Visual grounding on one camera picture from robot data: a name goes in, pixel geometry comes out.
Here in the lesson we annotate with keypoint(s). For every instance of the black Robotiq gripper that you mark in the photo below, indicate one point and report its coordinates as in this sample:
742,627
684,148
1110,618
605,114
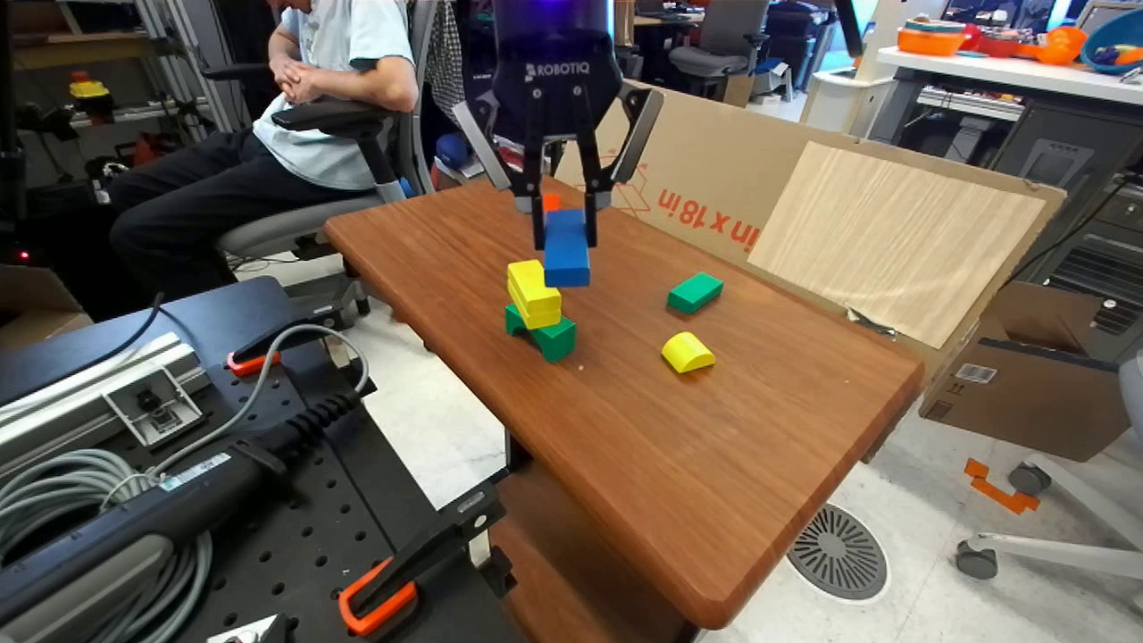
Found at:
559,95

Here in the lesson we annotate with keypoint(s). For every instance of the blue rectangular block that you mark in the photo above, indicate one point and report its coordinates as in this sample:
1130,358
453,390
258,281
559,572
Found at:
568,252

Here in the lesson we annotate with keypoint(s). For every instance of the orange wedge block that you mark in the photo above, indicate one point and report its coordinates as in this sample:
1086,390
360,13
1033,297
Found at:
551,201

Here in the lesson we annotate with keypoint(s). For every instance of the rectangular yellow block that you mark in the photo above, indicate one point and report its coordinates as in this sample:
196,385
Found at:
533,292

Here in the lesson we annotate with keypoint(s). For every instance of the green block under yellow block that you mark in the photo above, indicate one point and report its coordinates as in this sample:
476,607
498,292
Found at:
557,339

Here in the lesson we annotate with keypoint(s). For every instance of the green rectangular block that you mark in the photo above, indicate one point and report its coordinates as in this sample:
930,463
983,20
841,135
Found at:
696,292

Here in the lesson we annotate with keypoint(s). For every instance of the small rounded yellow block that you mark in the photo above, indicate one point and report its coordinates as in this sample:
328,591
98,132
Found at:
689,356

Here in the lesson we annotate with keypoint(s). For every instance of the brown cardboard sheet with print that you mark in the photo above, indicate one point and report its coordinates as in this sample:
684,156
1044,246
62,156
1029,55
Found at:
715,156

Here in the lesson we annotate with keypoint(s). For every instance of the dark background office chair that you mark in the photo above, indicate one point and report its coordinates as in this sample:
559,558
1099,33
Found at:
718,41

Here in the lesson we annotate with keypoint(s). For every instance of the grey office chair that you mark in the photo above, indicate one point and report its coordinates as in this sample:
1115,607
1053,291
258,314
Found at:
298,217

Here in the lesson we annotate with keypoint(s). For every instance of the light wooden panel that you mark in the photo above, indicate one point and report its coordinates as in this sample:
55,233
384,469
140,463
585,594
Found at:
905,235

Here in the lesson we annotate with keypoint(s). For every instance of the seated person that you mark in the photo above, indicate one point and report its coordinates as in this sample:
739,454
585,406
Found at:
217,190

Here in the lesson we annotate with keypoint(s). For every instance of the wooden table lower shelf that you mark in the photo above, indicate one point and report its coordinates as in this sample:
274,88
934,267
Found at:
559,584

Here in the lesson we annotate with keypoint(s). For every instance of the black perforated robot table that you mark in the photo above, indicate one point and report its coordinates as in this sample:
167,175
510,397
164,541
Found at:
310,537

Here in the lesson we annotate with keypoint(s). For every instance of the round floor drain grate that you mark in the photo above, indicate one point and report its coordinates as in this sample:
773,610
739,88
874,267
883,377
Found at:
839,550

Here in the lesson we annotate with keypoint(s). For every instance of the white background table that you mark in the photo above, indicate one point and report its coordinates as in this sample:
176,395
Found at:
1011,71

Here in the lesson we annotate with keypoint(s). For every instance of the brown cardboard box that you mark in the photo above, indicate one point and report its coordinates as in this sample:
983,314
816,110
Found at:
1039,378

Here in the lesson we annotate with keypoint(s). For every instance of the chair base with casters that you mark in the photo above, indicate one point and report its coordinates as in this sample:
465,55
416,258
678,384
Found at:
1047,550

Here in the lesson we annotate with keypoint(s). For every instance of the aluminium rail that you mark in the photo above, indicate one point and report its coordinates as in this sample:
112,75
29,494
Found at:
83,395

